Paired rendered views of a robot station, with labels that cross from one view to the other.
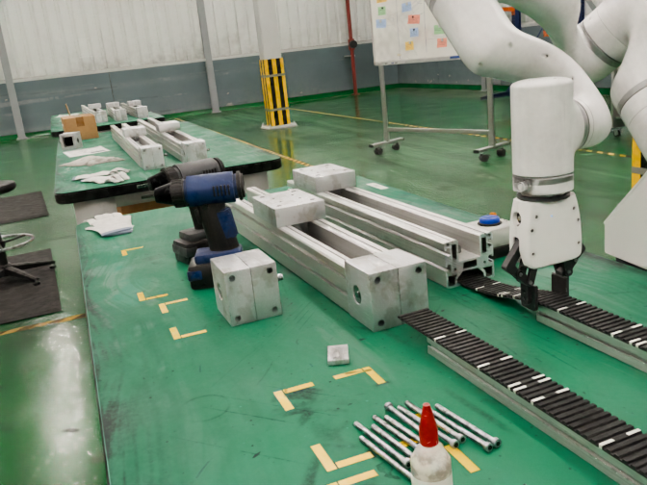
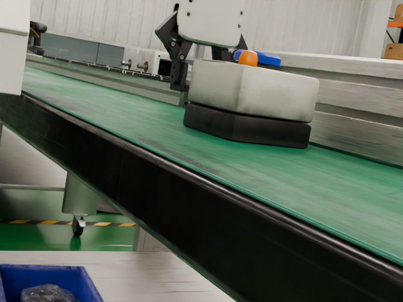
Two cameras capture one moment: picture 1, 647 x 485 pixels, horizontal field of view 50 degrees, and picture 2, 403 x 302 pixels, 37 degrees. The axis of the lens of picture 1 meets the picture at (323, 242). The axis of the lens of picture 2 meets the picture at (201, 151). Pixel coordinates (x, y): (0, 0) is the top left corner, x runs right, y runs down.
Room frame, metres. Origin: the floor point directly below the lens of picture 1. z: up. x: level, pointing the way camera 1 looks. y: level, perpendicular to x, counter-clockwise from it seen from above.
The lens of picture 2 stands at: (1.81, -0.46, 0.82)
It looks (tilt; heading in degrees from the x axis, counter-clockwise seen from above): 7 degrees down; 169
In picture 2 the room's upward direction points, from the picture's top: 10 degrees clockwise
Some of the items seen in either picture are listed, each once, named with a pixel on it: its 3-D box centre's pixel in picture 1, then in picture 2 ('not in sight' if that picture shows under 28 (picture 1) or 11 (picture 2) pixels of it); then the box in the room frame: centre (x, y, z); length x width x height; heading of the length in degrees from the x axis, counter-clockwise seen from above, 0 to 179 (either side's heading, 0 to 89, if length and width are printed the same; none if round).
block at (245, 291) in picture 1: (251, 284); not in sight; (1.13, 0.13, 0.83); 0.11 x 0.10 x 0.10; 110
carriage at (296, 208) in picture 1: (288, 213); not in sight; (1.45, 0.07, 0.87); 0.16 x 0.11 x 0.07; 21
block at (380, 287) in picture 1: (393, 287); not in sight; (1.04, -0.10, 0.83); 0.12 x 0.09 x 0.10; 111
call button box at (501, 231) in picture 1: (486, 238); (257, 102); (1.30, -0.32, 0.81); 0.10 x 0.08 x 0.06; 111
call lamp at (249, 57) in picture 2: not in sight; (248, 57); (1.35, -0.35, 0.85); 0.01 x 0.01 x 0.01
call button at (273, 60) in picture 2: (489, 221); (256, 63); (1.31, -0.33, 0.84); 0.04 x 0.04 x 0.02
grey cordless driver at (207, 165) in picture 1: (186, 213); not in sight; (1.49, 0.29, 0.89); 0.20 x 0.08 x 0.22; 125
